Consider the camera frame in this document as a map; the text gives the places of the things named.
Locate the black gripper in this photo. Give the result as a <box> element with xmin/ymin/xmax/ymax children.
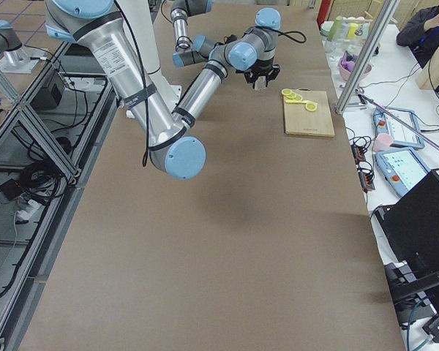
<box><xmin>244</xmin><ymin>60</ymin><xmax>279</xmax><ymax>86</ymax></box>

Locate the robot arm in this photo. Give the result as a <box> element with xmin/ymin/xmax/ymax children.
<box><xmin>45</xmin><ymin>1</ymin><xmax>281</xmax><ymax>179</ymax></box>
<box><xmin>170</xmin><ymin>0</ymin><xmax>220</xmax><ymax>67</ymax></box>

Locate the green cup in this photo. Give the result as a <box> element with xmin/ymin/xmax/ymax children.
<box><xmin>327</xmin><ymin>15</ymin><xmax>344</xmax><ymax>42</ymax></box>

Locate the pink cup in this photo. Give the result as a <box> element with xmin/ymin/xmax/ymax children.
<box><xmin>372</xmin><ymin>133</ymin><xmax>394</xmax><ymax>152</ymax></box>

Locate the yellow plastic knife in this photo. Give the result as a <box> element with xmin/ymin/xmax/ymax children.
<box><xmin>285</xmin><ymin>99</ymin><xmax>313</xmax><ymax>105</ymax></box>

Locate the wooden cutting board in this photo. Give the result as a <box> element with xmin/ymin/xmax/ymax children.
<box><xmin>282</xmin><ymin>88</ymin><xmax>335</xmax><ymax>137</ymax></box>

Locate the pink bowl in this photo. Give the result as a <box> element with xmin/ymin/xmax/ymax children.
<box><xmin>338</xmin><ymin>56</ymin><xmax>372</xmax><ymax>81</ymax></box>

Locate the long reacher grabber tool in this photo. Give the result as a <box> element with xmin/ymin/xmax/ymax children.
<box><xmin>355</xmin><ymin>88</ymin><xmax>439</xmax><ymax>152</ymax></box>

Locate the blue teach pendant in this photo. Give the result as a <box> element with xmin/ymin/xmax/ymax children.
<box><xmin>372</xmin><ymin>108</ymin><xmax>425</xmax><ymax>150</ymax></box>
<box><xmin>375</xmin><ymin>147</ymin><xmax>431</xmax><ymax>197</ymax></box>

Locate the seated person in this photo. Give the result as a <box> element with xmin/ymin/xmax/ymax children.
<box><xmin>396</xmin><ymin>5</ymin><xmax>439</xmax><ymax>67</ymax></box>

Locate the black monitor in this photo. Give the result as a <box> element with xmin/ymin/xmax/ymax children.
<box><xmin>376</xmin><ymin>170</ymin><xmax>439</xmax><ymax>315</ymax></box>

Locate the black camera cable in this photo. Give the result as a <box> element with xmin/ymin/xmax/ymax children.
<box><xmin>276</xmin><ymin>29</ymin><xmax>307</xmax><ymax>45</ymax></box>

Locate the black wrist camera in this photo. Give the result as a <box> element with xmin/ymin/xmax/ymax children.
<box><xmin>224</xmin><ymin>34</ymin><xmax>237</xmax><ymax>45</ymax></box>

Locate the aluminium frame post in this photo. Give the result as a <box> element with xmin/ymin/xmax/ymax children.
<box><xmin>335</xmin><ymin>0</ymin><xmax>399</xmax><ymax>115</ymax></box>

